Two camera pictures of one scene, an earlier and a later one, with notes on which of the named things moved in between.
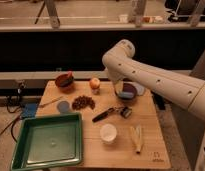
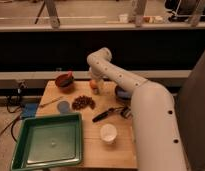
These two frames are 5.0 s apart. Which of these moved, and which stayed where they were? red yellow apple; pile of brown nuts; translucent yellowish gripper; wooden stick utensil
Moved: translucent yellowish gripper
Stayed: red yellow apple; wooden stick utensil; pile of brown nuts
